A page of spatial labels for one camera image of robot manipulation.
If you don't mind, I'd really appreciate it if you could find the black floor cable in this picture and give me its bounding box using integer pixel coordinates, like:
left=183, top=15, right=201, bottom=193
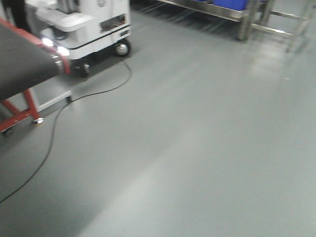
left=0, top=60, right=133, bottom=203

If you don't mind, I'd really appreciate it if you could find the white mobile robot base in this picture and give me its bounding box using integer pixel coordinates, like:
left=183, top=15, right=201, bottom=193
left=26, top=0, right=131, bottom=77

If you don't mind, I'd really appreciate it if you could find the stainless steel shelf rack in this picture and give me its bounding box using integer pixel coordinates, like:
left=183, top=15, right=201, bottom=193
left=162, top=0, right=316, bottom=53

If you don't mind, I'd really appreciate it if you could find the red framed conveyor belt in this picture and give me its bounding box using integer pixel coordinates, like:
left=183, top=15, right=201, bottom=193
left=0, top=19, right=72, bottom=135

